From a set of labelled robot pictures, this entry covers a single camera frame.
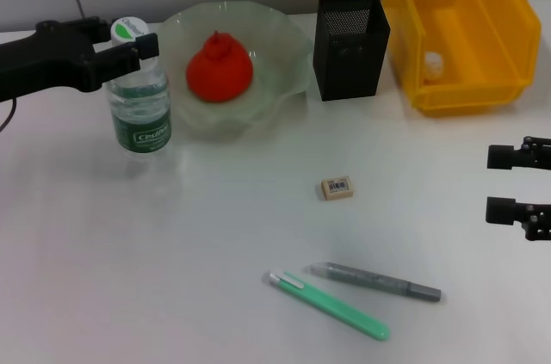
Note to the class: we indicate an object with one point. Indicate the white paper ball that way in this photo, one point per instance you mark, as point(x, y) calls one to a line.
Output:
point(432, 65)

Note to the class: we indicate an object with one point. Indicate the beige eraser with barcode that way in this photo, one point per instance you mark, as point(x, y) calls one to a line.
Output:
point(338, 188)

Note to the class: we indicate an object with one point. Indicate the black mesh pen holder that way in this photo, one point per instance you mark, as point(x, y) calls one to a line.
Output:
point(348, 63)

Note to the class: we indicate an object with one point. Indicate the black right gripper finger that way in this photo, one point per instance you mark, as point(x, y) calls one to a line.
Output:
point(501, 210)
point(501, 157)

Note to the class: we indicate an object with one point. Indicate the clear green-label water bottle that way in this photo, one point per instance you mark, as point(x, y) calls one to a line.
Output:
point(140, 123)

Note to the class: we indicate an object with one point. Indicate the mint green pen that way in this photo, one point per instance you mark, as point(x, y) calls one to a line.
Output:
point(327, 301)

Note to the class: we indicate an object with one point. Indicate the orange mandarin fruit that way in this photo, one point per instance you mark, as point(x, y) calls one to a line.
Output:
point(219, 73)

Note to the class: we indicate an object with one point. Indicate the green glass fruit bowl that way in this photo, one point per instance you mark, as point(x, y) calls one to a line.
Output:
point(275, 88)

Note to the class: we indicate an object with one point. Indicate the yellow plastic bin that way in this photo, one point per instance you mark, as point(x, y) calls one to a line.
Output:
point(473, 37)

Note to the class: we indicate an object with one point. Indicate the grey marker pen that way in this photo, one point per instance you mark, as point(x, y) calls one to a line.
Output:
point(366, 278)

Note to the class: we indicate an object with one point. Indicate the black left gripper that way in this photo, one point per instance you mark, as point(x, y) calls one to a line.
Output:
point(47, 63)

